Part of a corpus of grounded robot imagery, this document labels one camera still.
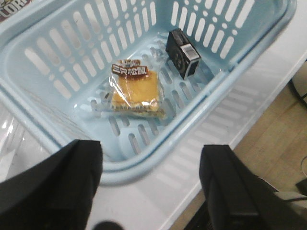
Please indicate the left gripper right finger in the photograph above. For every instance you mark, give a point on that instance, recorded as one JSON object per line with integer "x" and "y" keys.
{"x": 237, "y": 199}

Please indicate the light blue plastic basket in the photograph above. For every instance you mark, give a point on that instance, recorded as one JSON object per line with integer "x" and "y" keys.
{"x": 55, "y": 56}

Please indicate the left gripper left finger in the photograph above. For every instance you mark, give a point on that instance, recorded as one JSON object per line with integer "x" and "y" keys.
{"x": 57, "y": 193}

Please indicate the black tissue pack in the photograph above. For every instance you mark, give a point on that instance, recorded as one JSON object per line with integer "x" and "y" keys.
{"x": 182, "y": 53}

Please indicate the clear acrylic display shelf left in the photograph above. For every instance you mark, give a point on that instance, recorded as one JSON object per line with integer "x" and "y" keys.
{"x": 23, "y": 143}

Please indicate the brown cracker snack bag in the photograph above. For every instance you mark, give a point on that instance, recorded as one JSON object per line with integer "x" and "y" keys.
{"x": 9, "y": 8}

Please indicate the bread packet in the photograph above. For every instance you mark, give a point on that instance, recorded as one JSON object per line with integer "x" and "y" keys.
{"x": 132, "y": 88}

